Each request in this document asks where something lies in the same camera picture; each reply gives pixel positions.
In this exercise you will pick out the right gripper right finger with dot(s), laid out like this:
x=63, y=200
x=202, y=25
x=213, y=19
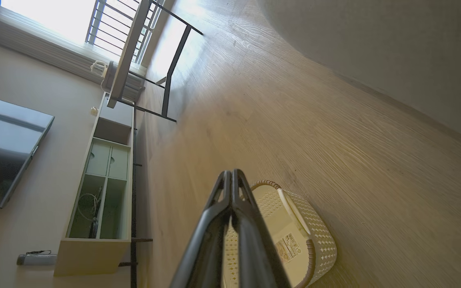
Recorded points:
x=254, y=248

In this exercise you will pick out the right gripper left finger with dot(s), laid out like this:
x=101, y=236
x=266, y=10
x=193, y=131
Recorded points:
x=204, y=244

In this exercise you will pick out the grey fabric sofa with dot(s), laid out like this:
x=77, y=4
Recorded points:
x=394, y=52

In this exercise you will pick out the paper label on basket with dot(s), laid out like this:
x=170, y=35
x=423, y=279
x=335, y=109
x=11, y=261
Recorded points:
x=288, y=248

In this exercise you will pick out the white perforated laundry basket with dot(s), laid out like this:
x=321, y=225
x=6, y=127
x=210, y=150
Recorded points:
x=314, y=232

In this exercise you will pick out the pale wooden media cabinet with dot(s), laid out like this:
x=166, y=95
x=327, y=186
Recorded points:
x=110, y=116

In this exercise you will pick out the white kettle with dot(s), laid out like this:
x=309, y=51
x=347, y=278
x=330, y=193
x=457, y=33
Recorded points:
x=99, y=67

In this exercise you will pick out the wooden table black legs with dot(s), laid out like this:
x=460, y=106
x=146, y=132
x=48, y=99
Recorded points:
x=128, y=48

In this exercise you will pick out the black flat television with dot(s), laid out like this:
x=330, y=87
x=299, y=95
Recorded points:
x=2, y=152

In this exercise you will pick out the balcony metal railing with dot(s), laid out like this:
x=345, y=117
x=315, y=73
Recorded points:
x=110, y=32

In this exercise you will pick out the bright window with curtain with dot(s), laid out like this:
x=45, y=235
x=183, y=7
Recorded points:
x=46, y=16

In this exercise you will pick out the small white wall socket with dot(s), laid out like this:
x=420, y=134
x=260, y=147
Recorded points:
x=93, y=111

